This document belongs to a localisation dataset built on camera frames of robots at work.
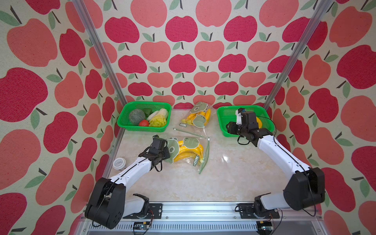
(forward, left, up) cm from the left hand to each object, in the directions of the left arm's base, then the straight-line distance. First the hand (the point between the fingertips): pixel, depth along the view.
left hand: (168, 154), depth 89 cm
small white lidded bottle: (-6, +28, 0) cm, 29 cm away
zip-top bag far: (+24, -19, +4) cm, 31 cm away
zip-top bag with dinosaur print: (+7, -14, +4) cm, 16 cm away
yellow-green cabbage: (+25, +9, +5) cm, 27 cm away
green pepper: (+38, +20, -1) cm, 43 cm away
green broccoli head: (+28, +25, +4) cm, 38 cm away
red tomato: (+25, +20, 0) cm, 32 cm away
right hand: (+10, -38, +13) cm, 42 cm away
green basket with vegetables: (+28, +36, -1) cm, 46 cm away
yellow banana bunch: (+1, -10, -1) cm, 11 cm away
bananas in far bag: (+29, -14, 0) cm, 32 cm away
